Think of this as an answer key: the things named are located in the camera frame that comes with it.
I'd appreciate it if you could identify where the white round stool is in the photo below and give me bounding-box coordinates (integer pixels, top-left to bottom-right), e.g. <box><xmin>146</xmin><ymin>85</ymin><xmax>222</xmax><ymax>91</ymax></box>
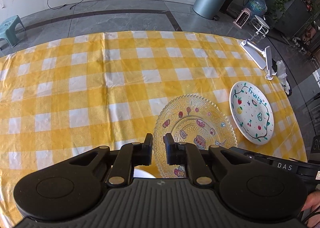
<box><xmin>250</xmin><ymin>15</ymin><xmax>270</xmax><ymax>41</ymax></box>

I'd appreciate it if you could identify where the person right hand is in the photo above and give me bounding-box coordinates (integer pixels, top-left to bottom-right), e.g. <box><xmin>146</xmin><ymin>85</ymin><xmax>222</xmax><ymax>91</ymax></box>
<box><xmin>302</xmin><ymin>190</ymin><xmax>320</xmax><ymax>227</ymax></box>

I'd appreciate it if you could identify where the clear glass sticker plate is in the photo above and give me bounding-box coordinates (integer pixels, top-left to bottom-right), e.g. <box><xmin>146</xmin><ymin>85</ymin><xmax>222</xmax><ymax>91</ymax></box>
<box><xmin>153</xmin><ymin>94</ymin><xmax>238</xmax><ymax>178</ymax></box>

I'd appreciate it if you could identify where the teal plastic step stool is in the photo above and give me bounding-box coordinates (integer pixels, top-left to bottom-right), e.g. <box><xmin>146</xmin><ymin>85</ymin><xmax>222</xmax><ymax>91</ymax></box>
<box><xmin>0</xmin><ymin>15</ymin><xmax>27</xmax><ymax>48</ymax></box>

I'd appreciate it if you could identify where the white folding phone stand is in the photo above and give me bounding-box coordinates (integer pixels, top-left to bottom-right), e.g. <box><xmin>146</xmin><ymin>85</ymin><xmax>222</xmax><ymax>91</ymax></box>
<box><xmin>240</xmin><ymin>39</ymin><xmax>276</xmax><ymax>81</ymax></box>

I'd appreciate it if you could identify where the white fruity painted plate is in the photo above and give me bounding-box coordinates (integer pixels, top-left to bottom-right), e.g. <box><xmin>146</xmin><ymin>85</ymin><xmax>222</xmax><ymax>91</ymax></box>
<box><xmin>229</xmin><ymin>81</ymin><xmax>274</xmax><ymax>145</ymax></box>

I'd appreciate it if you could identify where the yellow white checkered tablecloth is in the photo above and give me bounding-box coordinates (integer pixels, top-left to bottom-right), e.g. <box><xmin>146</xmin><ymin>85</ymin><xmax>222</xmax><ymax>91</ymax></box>
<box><xmin>1</xmin><ymin>31</ymin><xmax>307</xmax><ymax>227</ymax></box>

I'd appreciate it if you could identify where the blue water jug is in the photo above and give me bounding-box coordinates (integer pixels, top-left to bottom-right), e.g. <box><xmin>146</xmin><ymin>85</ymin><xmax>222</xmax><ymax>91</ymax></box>
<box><xmin>246</xmin><ymin>0</ymin><xmax>267</xmax><ymax>17</ymax></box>

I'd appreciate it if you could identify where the pink small frame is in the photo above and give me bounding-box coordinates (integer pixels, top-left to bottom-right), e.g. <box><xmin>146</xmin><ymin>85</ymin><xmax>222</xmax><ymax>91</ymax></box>
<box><xmin>233</xmin><ymin>8</ymin><xmax>251</xmax><ymax>29</ymax></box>

